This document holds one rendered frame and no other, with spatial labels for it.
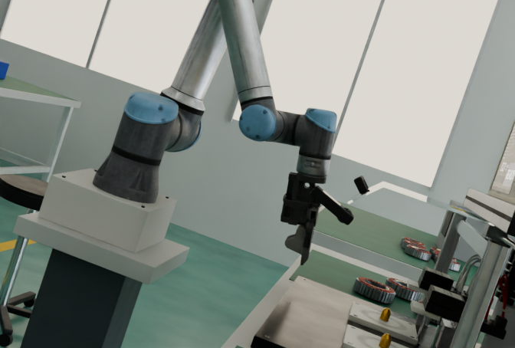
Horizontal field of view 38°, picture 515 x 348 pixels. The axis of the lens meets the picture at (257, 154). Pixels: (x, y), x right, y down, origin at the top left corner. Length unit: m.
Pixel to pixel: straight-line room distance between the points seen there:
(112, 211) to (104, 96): 4.97
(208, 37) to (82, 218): 0.51
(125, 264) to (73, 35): 5.26
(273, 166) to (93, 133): 1.59
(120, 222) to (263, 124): 0.38
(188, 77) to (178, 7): 4.70
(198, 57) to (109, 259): 0.53
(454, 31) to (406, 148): 0.99
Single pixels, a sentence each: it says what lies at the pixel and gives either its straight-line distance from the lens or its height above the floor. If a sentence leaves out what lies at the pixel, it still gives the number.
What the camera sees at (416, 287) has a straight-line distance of 1.68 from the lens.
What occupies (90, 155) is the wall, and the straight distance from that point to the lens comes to 6.65.
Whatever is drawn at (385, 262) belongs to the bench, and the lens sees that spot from 3.04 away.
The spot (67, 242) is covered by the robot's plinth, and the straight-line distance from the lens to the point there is 1.66.
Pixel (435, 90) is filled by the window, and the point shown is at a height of 1.74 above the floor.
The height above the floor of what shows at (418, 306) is 0.88.
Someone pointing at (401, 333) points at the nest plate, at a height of 0.78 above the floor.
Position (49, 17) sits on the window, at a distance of 6.90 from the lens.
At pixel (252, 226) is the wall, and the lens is 6.28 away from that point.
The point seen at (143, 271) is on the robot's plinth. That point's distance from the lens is 1.61.
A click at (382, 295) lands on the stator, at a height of 0.77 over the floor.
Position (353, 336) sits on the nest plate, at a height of 0.78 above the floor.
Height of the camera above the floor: 1.12
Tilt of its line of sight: 3 degrees down
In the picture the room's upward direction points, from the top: 19 degrees clockwise
